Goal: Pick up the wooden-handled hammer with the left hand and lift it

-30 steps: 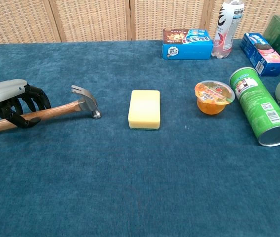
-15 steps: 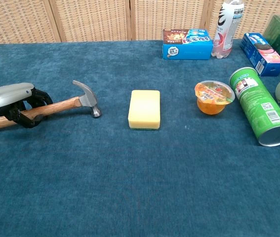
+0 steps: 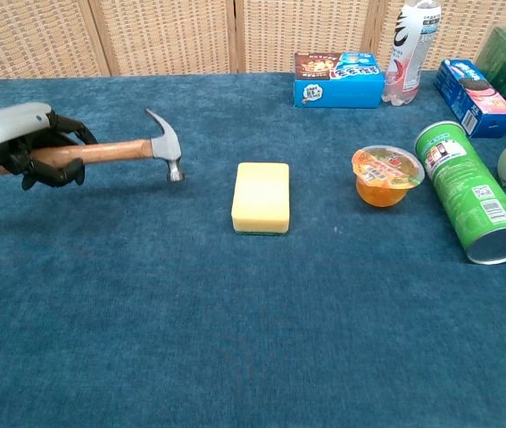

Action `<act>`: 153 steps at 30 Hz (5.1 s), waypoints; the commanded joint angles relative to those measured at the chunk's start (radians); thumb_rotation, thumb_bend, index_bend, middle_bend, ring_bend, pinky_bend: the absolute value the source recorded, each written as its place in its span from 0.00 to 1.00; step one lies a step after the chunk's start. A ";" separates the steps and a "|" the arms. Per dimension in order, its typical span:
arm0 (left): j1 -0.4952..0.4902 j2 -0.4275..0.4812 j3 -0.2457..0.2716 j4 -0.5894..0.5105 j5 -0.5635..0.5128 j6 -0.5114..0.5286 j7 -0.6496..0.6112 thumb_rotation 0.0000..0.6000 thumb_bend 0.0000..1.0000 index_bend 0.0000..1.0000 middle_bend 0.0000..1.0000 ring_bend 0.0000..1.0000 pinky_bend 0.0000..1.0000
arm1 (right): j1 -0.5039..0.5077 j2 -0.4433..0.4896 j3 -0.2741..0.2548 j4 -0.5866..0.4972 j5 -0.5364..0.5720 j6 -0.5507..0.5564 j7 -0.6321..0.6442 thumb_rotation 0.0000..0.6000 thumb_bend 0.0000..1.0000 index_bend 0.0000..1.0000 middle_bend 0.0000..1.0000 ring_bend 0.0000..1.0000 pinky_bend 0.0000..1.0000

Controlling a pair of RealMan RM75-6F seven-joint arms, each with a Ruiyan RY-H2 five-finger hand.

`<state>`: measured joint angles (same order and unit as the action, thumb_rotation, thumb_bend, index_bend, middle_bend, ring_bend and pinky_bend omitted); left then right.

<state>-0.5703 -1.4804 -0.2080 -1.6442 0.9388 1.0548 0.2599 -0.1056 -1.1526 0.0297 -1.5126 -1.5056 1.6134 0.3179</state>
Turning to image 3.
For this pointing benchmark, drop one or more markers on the woven rattan folding screen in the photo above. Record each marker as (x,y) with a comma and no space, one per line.
(168,35)

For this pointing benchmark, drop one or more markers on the green chips can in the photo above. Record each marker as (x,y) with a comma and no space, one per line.
(471,191)

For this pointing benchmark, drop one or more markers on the blue Oreo cookie box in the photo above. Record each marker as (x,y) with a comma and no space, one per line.
(473,96)

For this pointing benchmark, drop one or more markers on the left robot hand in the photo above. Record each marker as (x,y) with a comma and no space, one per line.
(7,129)

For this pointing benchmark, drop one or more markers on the blue table cloth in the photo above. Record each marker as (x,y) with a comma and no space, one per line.
(190,312)

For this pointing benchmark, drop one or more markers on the clear drink bottle white label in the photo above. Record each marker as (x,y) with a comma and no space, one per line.
(406,53)

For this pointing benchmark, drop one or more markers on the yellow sponge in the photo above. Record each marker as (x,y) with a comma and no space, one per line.
(260,196)

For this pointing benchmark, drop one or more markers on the blue snack box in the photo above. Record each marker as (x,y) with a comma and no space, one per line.
(337,87)

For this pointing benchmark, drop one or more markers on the orange fruit jelly cup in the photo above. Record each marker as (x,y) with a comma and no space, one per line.
(384,176)

